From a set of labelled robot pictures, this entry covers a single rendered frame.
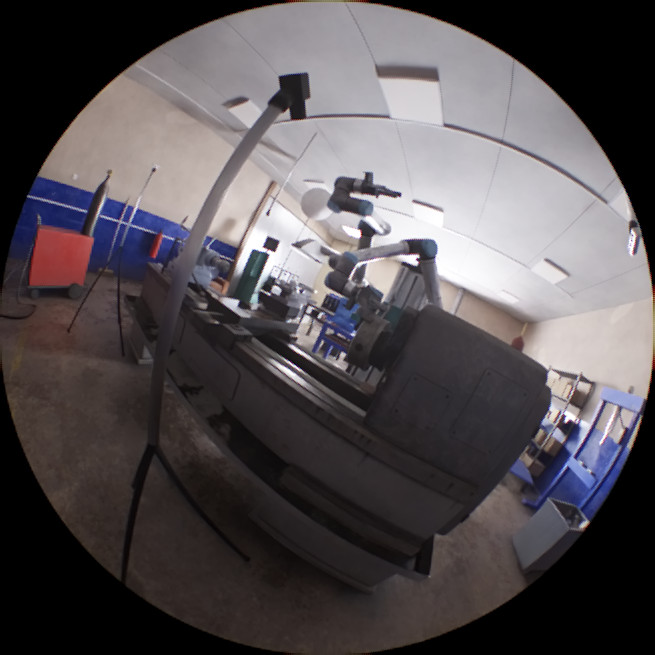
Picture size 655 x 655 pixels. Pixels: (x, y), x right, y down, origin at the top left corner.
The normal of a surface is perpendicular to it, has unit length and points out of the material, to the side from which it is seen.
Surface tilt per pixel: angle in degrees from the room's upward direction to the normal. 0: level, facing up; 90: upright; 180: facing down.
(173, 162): 90
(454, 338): 90
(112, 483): 0
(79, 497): 0
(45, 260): 90
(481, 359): 90
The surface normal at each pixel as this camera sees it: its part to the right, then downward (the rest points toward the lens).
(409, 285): -0.49, -0.10
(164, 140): 0.81, 0.43
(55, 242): 0.90, 0.43
